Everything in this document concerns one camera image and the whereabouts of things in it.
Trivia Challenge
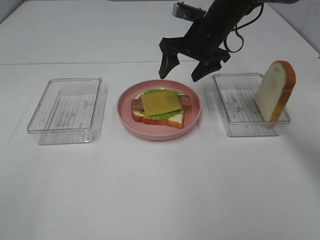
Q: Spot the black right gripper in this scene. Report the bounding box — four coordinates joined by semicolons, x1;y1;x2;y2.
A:
158;0;263;82

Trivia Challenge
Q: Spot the yellow cheese slice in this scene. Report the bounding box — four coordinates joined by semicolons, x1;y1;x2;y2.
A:
140;90;182;116

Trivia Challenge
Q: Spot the bread slice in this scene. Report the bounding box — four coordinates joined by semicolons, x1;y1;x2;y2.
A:
254;60;297;122
131;106;190;129

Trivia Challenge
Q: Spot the clear right plastic tray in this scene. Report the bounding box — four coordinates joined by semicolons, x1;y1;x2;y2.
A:
212;73;291;137

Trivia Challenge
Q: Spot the clear plastic tray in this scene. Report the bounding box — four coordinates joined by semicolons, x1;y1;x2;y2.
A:
212;73;291;137
26;77;108;145

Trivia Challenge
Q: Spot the pink round plate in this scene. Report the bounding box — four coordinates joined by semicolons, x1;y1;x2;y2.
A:
117;79;202;141

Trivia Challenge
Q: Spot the upright bread slice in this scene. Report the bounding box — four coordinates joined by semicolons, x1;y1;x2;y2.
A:
254;60;297;122

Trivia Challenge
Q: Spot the clear left plastic tray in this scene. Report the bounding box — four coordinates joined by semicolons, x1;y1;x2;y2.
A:
26;77;108;145

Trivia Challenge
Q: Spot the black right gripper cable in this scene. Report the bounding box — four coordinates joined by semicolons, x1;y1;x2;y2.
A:
221;3;265;54

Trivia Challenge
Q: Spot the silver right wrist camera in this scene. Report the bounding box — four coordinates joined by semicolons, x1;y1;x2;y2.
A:
172;2;206;22

